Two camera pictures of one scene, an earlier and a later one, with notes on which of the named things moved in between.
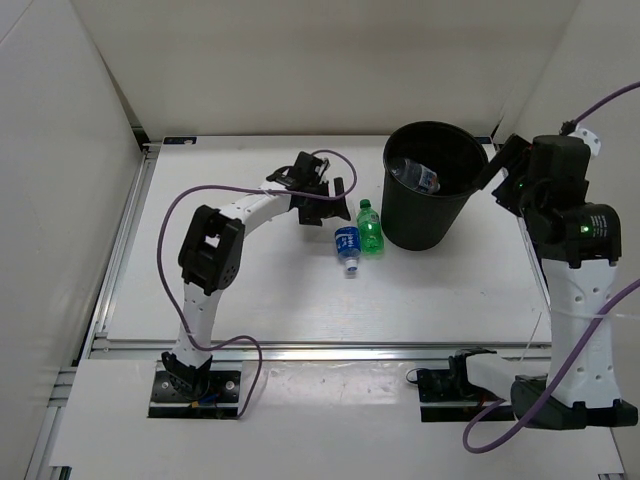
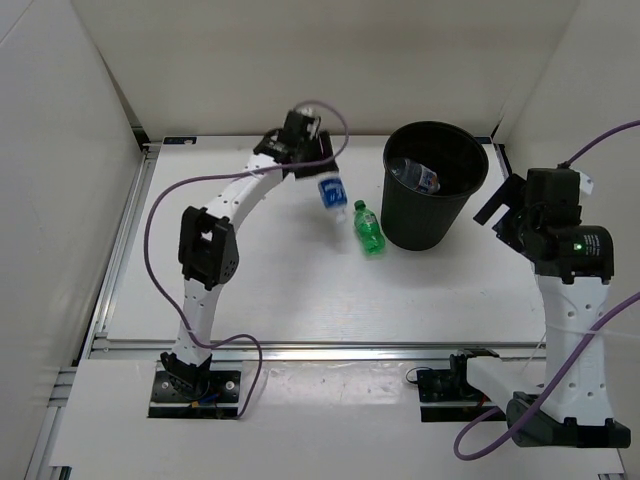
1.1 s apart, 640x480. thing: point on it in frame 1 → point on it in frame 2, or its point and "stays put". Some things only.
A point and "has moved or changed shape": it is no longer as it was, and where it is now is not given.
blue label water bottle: (349, 243) has moved or changed shape
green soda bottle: (369, 224) stays put
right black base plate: (446, 396) stays put
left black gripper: (327, 209) → (326, 141)
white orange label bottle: (416, 176) stays put
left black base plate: (221, 400) stays put
